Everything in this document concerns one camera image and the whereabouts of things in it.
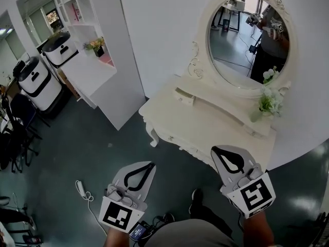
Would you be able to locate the orange flowers in black pot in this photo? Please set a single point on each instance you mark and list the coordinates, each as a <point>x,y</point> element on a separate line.
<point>96,45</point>

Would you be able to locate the person's dark trousers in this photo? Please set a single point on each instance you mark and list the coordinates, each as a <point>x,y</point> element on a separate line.
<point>213,217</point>

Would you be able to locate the person's right shoe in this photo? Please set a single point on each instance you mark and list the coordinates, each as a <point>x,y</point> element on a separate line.
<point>196,201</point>

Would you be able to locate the white black mobile robot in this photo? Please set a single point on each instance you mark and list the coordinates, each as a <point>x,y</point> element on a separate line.
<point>60,50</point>
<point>38,84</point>

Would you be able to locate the person's grey shirt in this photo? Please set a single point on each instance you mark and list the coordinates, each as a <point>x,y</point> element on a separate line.
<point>190,234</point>

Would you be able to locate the cream small drawer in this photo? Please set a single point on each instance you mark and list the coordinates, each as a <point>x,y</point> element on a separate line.
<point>185,96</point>
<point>257,131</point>

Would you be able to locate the white low cabinet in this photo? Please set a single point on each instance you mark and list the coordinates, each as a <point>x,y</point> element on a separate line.
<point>87,78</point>

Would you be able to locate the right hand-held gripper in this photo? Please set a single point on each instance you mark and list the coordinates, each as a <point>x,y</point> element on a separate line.
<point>254,194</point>

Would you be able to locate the white shelf unit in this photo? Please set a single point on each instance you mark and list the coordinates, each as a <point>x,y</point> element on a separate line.
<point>113,35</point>

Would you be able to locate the person's shoe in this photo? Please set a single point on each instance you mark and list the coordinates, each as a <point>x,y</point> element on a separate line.
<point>168,217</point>
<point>196,201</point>

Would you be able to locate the black device with blue screen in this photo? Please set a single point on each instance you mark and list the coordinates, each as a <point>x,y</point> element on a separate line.
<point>138,231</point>

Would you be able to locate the pink book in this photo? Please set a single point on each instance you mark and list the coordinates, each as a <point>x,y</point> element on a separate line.
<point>77,11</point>

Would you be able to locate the oval mirror with cream frame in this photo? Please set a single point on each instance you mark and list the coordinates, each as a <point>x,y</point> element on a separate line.
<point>231,55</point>

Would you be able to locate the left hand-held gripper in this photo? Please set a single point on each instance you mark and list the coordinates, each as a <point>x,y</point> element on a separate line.
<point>115,215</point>

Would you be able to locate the cream ornate dressing table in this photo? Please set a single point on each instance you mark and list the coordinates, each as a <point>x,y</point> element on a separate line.
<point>205,127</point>

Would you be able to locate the white flowers in vase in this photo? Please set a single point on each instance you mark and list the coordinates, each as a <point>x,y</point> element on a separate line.
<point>268,102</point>

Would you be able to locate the person's left forearm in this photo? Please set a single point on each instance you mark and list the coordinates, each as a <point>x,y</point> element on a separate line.
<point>117,239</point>

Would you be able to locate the person's right forearm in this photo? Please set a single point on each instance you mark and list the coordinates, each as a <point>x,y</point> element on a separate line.
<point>258,230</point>

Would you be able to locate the black office chair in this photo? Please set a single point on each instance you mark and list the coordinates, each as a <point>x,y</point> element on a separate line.
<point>7,148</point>

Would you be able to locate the person's left shoe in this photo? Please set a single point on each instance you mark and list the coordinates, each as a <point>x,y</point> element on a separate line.
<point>168,217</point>

